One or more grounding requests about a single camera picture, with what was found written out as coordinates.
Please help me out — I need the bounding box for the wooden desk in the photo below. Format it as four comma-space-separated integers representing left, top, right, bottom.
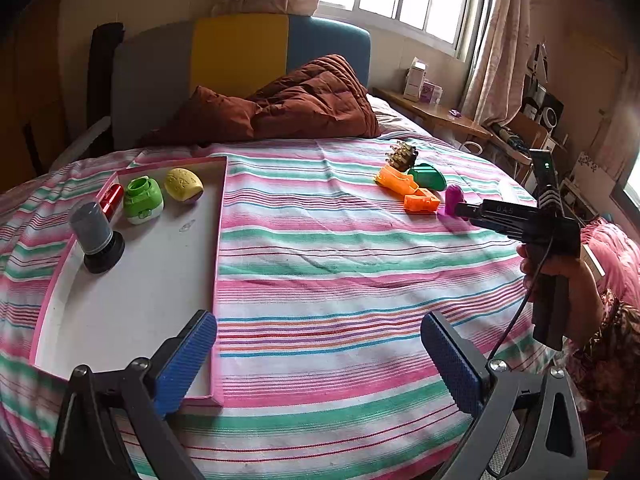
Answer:
372, 87, 493, 146

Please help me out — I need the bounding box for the green plastic toy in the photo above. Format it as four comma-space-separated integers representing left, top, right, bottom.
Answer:
407, 162, 447, 192

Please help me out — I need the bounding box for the black cable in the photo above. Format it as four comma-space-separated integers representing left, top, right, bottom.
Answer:
487, 237, 556, 363

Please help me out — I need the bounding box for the green and white gadget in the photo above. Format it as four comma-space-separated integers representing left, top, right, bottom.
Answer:
122, 175, 165, 225

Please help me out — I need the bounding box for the yellow oval case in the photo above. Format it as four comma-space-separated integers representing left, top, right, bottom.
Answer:
165, 167, 205, 204

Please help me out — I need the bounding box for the beige floral curtain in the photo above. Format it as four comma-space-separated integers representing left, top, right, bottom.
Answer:
460, 0, 533, 126

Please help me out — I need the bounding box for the person's right forearm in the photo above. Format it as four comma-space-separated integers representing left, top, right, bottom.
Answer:
570, 287, 640, 411

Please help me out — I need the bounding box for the grey cylinder with black base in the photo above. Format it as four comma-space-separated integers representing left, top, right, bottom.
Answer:
70, 201, 126, 275

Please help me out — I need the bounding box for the grey yellow blue headboard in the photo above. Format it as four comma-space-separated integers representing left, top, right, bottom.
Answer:
111, 14, 372, 151

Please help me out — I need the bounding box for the purple plastic toy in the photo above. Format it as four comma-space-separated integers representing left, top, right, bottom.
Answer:
439, 184, 468, 218

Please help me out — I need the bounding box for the pink tray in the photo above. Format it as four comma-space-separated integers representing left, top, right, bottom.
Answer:
29, 156, 228, 408

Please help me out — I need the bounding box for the cluttered shelf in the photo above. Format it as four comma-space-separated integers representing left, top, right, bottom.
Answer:
520, 40, 640, 221

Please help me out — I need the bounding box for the white pillow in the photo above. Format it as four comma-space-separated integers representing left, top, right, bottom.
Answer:
367, 94, 433, 138

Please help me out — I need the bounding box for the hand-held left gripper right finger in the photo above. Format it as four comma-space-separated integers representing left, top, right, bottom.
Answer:
420, 311, 588, 480

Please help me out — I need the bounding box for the orange plastic toy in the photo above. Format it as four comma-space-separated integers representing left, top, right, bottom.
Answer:
376, 165, 420, 196

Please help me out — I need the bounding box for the brown quilt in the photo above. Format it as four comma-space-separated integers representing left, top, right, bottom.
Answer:
140, 54, 382, 147

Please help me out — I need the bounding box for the person's right hand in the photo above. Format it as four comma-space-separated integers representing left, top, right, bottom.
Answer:
517, 242, 604, 351

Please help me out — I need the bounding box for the orange toy block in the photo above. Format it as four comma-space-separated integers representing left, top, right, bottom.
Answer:
404, 187, 442, 215

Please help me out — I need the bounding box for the person's pink clothing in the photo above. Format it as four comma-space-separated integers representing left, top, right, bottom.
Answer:
582, 221, 640, 306

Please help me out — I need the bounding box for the wooden chair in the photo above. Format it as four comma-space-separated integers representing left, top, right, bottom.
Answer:
487, 110, 551, 181

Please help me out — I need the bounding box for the red metallic cylinder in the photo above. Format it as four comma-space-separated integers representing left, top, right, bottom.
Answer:
100, 183, 124, 221

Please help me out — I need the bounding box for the grey bed rail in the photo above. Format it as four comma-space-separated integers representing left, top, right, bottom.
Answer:
50, 117, 113, 171

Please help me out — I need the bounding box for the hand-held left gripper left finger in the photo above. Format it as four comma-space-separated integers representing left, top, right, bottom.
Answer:
49, 310, 218, 480

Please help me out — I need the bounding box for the striped bedsheet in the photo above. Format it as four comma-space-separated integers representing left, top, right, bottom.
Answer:
0, 132, 591, 480

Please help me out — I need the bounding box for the brown wooden wardrobe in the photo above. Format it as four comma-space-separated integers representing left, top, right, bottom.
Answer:
0, 0, 96, 191

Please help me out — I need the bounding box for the white carton box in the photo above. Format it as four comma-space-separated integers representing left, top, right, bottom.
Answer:
402, 59, 428, 103

